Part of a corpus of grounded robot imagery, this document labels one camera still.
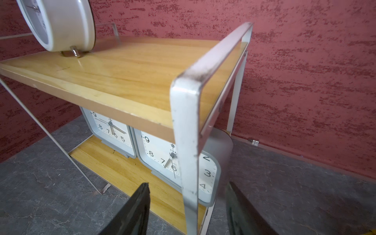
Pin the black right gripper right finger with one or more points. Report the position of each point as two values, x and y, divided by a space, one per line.
242 216

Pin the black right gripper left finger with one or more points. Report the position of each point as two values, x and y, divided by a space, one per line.
133 217

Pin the wooden white frame shelf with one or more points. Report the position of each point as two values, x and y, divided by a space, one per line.
178 90

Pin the white twin bell alarm clock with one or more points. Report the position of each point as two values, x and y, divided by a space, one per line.
61 26

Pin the grey square alarm clock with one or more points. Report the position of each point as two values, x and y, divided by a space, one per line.
112 133
174 168

